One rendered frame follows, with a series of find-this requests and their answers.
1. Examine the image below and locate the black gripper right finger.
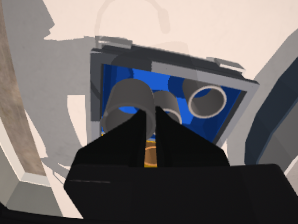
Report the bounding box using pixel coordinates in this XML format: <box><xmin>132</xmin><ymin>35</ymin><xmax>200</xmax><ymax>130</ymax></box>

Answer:
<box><xmin>155</xmin><ymin>106</ymin><xmax>230</xmax><ymax>167</ymax></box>

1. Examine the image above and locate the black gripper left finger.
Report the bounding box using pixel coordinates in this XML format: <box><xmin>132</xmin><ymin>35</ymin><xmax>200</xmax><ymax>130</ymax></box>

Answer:
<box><xmin>71</xmin><ymin>109</ymin><xmax>147</xmax><ymax>167</ymax></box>

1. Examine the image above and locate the blue bin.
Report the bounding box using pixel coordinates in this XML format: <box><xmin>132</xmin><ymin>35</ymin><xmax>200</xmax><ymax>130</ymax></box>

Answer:
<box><xmin>102</xmin><ymin>64</ymin><xmax>241</xmax><ymax>143</ymax></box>

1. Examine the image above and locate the grey metal bushing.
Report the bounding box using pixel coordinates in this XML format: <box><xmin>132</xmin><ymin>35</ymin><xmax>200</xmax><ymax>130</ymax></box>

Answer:
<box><xmin>153</xmin><ymin>90</ymin><xmax>182</xmax><ymax>124</ymax></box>
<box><xmin>101</xmin><ymin>78</ymin><xmax>156</xmax><ymax>141</ymax></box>
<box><xmin>182</xmin><ymin>78</ymin><xmax>226</xmax><ymax>118</ymax></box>

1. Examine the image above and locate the bronze bushing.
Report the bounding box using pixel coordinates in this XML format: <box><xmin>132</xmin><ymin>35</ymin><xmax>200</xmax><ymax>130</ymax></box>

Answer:
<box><xmin>144</xmin><ymin>141</ymin><xmax>157</xmax><ymax>166</ymax></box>

